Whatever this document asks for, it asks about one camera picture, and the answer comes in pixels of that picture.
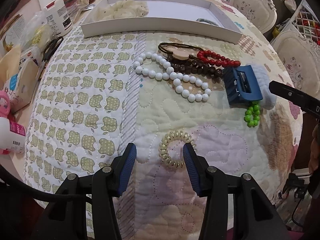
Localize white bottle red cap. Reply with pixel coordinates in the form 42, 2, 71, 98
43, 0, 72, 37

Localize ornate cream chair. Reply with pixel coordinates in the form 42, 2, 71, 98
272, 30, 319, 99
229, 0, 277, 34

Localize green bead bracelet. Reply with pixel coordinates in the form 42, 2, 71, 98
244, 100, 262, 128

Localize cream dotted scrunchie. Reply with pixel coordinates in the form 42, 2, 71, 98
93, 0, 149, 21

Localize white pink label bottle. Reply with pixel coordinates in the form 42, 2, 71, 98
0, 117, 26, 153

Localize gold lid tin can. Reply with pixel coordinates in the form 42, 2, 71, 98
1, 14, 25, 57

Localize brown hair tie pink charm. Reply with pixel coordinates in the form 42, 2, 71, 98
158, 42, 204, 61

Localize white shallow tray box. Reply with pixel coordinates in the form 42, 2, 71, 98
81, 0, 242, 44

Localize grey spiral hair tie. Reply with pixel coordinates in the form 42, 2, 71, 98
196, 17, 221, 27

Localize white lattice shelf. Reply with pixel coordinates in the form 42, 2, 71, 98
286, 0, 320, 45

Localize plastic bag with red item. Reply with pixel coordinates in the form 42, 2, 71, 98
63, 0, 95, 23

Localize red bead bracelet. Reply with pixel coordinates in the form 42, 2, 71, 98
196, 50, 242, 68

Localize middle ornate cream chair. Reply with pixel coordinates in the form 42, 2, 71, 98
229, 0, 277, 34

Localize white bead necklace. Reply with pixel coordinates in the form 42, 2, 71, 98
132, 51, 212, 103

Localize pink plastic toy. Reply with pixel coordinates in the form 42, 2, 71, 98
0, 90, 15, 121

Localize blue hair claw clip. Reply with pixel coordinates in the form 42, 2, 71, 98
222, 65, 263, 105

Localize light blue fluffy scrunchie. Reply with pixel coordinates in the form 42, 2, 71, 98
251, 64, 277, 110

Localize gold spiral hair tie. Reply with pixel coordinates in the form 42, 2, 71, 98
158, 129, 197, 169

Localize near ornate cream chair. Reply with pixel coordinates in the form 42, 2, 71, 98
272, 30, 319, 99

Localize patchwork quilted tablecloth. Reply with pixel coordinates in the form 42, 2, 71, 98
23, 0, 304, 240

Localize black handled scissors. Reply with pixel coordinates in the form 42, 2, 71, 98
36, 36, 64, 81

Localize tissue pack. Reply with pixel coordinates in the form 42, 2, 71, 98
1, 45, 42, 113

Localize dark brown bead bracelet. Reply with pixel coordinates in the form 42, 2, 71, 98
167, 55, 225, 79

